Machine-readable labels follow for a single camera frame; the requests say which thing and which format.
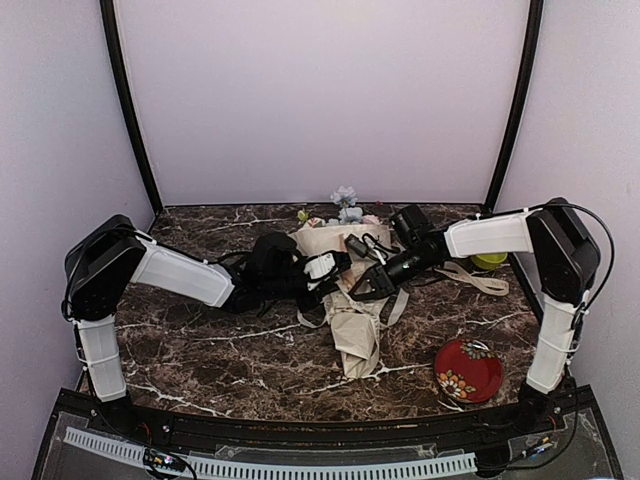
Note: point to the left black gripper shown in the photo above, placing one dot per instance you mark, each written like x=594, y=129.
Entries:
x=306, y=305

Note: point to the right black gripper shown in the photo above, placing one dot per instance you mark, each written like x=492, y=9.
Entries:
x=381, y=282

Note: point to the pink fake rose stem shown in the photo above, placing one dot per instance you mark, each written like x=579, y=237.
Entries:
x=371, y=220

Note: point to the blue fake flower stem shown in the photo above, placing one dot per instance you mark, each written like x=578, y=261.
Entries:
x=345, y=198

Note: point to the white printed ribbon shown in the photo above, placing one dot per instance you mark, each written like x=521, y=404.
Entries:
x=356, y=326

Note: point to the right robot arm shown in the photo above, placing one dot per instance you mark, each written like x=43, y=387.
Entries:
x=566, y=256

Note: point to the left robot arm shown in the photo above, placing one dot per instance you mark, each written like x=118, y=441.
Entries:
x=104, y=270

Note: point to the yellow-green cup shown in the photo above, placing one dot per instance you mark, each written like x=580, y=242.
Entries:
x=489, y=262

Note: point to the red floral plate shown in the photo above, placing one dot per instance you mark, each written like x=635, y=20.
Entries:
x=468, y=371

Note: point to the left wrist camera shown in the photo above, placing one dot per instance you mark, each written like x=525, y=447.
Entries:
x=325, y=266

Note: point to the black front table rail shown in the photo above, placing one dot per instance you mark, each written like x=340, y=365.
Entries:
x=199, y=433

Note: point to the white slotted cable duct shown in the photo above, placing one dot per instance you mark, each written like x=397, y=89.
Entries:
x=268, y=464

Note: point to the right black frame post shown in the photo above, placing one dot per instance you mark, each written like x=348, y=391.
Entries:
x=517, y=107

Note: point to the black frame post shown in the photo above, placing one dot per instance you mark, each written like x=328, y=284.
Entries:
x=128, y=109
x=517, y=107

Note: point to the left black frame post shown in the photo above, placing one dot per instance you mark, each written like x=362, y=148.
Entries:
x=128, y=109

